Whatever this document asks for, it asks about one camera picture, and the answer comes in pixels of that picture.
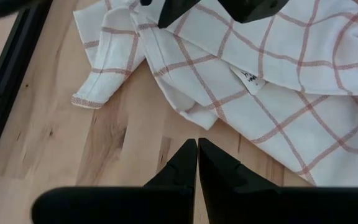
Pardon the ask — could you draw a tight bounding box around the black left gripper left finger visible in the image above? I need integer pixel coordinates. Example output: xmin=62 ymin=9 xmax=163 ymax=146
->
xmin=31 ymin=138 xmax=198 ymax=224

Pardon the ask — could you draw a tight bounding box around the white towel with red checks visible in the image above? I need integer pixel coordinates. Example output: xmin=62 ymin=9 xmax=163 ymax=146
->
xmin=71 ymin=0 xmax=358 ymax=188

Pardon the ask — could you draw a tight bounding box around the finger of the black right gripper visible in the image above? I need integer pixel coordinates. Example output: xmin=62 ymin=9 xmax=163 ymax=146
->
xmin=218 ymin=0 xmax=290 ymax=24
xmin=157 ymin=0 xmax=201 ymax=29

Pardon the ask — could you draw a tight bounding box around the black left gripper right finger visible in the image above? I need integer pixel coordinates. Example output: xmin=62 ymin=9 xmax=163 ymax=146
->
xmin=198 ymin=138 xmax=358 ymax=224

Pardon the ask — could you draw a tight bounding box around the black table frame rail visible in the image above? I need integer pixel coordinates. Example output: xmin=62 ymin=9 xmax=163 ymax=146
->
xmin=0 ymin=0 xmax=55 ymax=188

